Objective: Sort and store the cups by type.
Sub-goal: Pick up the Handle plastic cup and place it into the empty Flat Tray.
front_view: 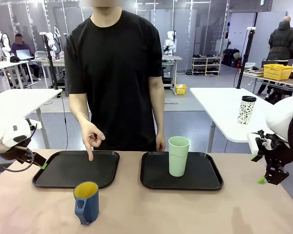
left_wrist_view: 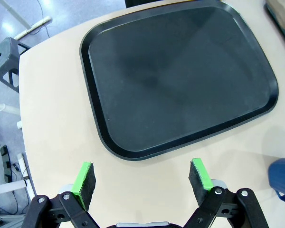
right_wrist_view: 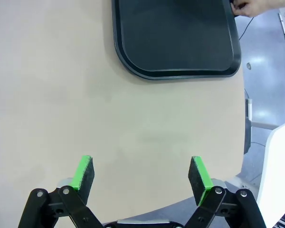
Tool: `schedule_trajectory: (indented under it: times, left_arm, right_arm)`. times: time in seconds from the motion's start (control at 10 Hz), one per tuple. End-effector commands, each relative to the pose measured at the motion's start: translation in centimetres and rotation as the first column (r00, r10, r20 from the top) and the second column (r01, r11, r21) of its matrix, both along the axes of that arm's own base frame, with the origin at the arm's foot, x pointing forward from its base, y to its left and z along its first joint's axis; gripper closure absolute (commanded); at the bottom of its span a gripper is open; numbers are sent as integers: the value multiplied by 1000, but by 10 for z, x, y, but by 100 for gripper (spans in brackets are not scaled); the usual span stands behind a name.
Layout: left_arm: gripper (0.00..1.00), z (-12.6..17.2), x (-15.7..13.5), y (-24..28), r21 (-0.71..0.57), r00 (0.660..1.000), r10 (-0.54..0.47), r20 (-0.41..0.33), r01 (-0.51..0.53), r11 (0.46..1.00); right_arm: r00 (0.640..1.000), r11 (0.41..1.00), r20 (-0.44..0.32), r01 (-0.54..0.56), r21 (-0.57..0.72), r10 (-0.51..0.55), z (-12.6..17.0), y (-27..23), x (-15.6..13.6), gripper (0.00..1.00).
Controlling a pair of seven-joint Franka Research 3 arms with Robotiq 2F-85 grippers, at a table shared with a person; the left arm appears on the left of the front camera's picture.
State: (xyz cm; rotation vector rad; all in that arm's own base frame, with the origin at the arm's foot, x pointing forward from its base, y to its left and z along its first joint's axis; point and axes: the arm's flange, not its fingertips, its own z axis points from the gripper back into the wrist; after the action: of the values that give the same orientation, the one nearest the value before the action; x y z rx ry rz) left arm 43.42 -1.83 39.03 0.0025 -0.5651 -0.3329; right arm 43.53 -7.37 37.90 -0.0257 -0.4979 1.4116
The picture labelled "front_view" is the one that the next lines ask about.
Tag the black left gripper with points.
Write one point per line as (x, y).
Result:
(12, 153)

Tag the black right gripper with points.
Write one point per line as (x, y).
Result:
(277, 158)

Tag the pale green tumbler cup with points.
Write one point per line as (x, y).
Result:
(178, 158)

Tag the person's right forearm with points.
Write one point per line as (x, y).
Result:
(79, 109)

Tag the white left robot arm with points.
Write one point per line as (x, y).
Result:
(7, 132)

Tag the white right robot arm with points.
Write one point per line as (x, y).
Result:
(288, 119)

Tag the person's left forearm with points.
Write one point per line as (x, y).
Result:
(157, 112)

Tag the person's right hand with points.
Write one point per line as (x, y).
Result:
(90, 132)

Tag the person's left hand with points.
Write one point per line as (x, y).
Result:
(160, 142)

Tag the black plastic tray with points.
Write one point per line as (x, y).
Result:
(73, 170)
(200, 173)

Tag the speckled travel mug black lid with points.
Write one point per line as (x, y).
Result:
(246, 112)

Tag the white side table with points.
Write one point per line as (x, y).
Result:
(27, 100)
(219, 109)

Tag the blue mug yellow inside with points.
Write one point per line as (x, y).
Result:
(88, 204)

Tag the brown background table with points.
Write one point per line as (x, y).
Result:
(280, 81)

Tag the large yellow plastic basket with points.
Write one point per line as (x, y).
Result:
(278, 72)

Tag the white background desk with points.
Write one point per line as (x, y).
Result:
(7, 67)

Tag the black cap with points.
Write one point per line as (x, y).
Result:
(14, 59)

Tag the grey open laptop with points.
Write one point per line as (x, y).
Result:
(24, 54)

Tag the person in black t-shirt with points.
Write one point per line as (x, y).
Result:
(114, 80)

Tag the small yellow plastic basket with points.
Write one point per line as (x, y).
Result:
(181, 89)

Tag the black bags pile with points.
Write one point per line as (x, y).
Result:
(232, 58)

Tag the seated person in purple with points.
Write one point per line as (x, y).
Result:
(19, 47)

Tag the white shoe rack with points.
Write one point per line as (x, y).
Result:
(206, 65)

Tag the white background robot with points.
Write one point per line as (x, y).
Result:
(52, 41)
(170, 42)
(3, 44)

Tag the bald person in black jacket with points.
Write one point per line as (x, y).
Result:
(283, 41)

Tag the black camera stand pole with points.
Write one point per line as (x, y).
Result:
(244, 58)
(51, 63)

